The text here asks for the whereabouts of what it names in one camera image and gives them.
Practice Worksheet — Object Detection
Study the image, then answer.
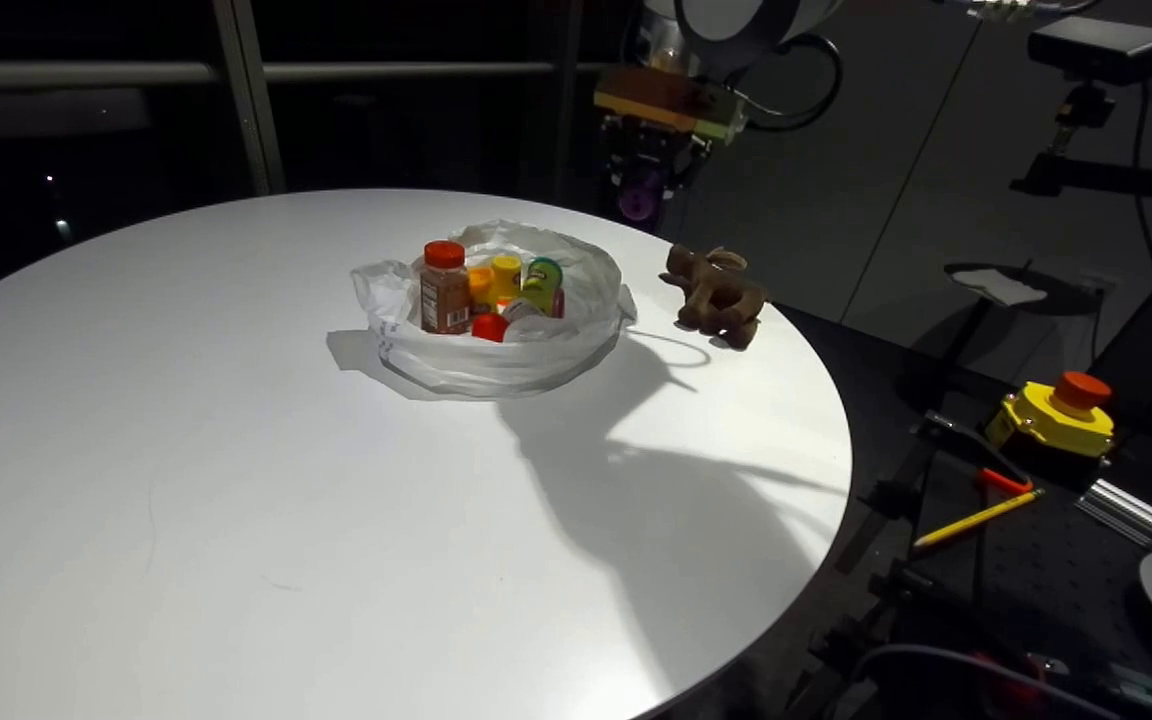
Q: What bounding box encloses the black camera on stand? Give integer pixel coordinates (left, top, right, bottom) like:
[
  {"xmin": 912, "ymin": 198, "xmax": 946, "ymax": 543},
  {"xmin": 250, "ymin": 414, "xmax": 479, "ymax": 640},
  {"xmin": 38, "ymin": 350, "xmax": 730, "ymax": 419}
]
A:
[{"xmin": 1027, "ymin": 14, "xmax": 1152, "ymax": 88}]

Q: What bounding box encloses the red handled tool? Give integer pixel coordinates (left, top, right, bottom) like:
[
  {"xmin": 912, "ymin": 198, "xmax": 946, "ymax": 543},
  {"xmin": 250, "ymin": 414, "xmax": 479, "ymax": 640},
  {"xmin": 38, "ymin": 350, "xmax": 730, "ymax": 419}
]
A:
[{"xmin": 912, "ymin": 409, "xmax": 1041, "ymax": 501}]

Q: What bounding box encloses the grey window rail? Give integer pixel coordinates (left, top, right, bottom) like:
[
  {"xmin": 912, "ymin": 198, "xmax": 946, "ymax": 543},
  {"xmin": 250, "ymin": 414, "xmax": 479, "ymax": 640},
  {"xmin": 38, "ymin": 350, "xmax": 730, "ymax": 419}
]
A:
[{"xmin": 0, "ymin": 54, "xmax": 608, "ymax": 91}]

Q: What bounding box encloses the clear plastic bowl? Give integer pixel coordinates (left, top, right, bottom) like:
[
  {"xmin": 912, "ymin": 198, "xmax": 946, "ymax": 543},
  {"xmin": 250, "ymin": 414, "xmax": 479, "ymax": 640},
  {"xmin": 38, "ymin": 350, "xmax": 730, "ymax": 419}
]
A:
[{"xmin": 344, "ymin": 221, "xmax": 638, "ymax": 401}]

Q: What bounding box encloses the green dough can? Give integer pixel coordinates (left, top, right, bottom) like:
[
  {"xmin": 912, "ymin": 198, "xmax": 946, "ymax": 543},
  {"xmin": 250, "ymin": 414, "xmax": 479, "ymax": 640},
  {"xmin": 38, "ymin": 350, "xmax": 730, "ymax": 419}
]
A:
[{"xmin": 521, "ymin": 254, "xmax": 566, "ymax": 304}]

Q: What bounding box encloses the brown spice jar red lid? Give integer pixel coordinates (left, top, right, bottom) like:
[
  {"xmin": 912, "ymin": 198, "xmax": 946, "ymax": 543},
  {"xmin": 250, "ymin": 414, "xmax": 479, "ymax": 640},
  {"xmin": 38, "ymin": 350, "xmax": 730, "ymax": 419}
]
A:
[{"xmin": 414, "ymin": 235, "xmax": 474, "ymax": 337}]

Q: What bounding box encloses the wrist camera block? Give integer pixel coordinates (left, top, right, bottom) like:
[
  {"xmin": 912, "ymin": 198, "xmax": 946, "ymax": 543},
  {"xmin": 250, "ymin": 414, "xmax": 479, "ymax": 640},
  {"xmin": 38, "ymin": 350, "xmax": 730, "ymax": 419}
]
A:
[{"xmin": 589, "ymin": 66, "xmax": 752, "ymax": 148}]

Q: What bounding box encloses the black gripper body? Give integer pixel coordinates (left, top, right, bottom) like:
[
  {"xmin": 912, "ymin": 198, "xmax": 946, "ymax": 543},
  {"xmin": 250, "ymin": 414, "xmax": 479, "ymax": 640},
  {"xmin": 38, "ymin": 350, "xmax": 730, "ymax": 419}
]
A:
[{"xmin": 600, "ymin": 115, "xmax": 717, "ymax": 175}]

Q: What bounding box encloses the floor cable bundle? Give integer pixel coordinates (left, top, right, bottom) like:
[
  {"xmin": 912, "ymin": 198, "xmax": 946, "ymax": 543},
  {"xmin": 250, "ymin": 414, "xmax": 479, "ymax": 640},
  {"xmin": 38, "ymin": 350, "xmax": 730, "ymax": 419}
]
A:
[{"xmin": 846, "ymin": 638, "xmax": 1127, "ymax": 720}]

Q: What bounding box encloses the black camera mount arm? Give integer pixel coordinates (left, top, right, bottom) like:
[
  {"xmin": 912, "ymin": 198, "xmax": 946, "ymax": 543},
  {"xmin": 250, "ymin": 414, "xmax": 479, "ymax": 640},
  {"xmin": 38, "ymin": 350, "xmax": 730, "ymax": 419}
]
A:
[{"xmin": 1008, "ymin": 76, "xmax": 1152, "ymax": 214}]

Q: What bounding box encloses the yellow pencil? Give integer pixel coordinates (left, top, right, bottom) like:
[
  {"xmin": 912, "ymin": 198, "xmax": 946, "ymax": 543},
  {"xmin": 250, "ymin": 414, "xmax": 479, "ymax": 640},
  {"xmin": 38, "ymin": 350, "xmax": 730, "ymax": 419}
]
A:
[{"xmin": 908, "ymin": 484, "xmax": 1046, "ymax": 551}]

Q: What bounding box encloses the grey flat plate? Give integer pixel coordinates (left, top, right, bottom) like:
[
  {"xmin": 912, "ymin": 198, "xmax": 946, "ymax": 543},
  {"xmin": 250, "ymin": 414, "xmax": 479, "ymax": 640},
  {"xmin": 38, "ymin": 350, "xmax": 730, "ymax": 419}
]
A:
[{"xmin": 944, "ymin": 260, "xmax": 1046, "ymax": 314}]

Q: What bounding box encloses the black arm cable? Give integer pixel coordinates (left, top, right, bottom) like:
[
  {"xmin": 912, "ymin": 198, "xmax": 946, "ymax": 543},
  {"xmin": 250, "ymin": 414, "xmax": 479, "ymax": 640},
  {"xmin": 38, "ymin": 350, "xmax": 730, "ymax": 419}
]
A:
[{"xmin": 730, "ymin": 33, "xmax": 846, "ymax": 138}]

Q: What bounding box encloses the dough can amber lid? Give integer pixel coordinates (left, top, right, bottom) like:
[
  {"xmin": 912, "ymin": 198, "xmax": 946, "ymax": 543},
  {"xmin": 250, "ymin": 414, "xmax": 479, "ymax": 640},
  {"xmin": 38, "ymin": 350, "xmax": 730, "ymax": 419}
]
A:
[{"xmin": 465, "ymin": 260, "xmax": 500, "ymax": 321}]

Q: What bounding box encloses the aluminium profile bar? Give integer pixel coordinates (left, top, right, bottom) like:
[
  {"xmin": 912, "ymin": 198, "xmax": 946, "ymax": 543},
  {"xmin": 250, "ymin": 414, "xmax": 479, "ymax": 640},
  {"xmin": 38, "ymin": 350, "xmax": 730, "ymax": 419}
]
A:
[{"xmin": 1081, "ymin": 472, "xmax": 1152, "ymax": 543}]

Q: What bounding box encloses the yellow emergency stop button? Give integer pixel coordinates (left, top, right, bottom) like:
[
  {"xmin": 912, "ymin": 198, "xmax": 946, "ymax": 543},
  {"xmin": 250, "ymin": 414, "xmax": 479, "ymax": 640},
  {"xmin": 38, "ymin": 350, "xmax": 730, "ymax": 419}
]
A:
[{"xmin": 983, "ymin": 364, "xmax": 1120, "ymax": 466}]

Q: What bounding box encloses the yellow dough can orange lid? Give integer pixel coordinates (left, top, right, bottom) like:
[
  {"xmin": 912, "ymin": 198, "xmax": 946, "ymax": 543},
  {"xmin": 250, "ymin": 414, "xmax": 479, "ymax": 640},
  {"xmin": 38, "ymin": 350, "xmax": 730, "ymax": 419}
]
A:
[{"xmin": 488, "ymin": 248, "xmax": 528, "ymax": 314}]

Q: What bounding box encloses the brown plush toy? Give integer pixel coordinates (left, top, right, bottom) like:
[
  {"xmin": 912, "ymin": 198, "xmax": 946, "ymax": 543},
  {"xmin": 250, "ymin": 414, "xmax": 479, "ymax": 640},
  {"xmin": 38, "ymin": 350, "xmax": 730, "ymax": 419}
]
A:
[{"xmin": 661, "ymin": 239, "xmax": 768, "ymax": 354}]

